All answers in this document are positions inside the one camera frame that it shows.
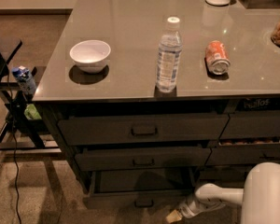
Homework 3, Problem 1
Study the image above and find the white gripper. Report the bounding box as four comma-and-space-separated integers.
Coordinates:
165, 194, 224, 224

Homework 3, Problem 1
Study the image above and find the dark drawer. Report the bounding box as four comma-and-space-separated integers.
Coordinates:
83, 167, 194, 209
198, 165, 252, 182
58, 113, 229, 146
220, 110, 280, 139
75, 147, 211, 171
206, 143, 280, 166

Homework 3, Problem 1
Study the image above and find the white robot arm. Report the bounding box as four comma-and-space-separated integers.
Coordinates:
165, 162, 280, 224

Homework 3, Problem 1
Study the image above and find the orange soda can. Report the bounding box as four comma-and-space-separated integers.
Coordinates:
205, 40, 231, 76

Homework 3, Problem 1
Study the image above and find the clear plastic water bottle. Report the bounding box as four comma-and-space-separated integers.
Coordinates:
156, 16, 183, 93

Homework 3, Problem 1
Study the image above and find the black side stand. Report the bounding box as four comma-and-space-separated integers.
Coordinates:
0, 37, 57, 151

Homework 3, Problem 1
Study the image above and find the green crumpled bag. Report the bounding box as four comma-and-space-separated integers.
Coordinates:
24, 104, 41, 120

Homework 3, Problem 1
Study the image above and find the white ceramic bowl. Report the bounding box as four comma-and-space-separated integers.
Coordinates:
69, 40, 111, 74

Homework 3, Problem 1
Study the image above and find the black floor cable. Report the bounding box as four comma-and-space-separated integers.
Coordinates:
5, 65, 22, 224

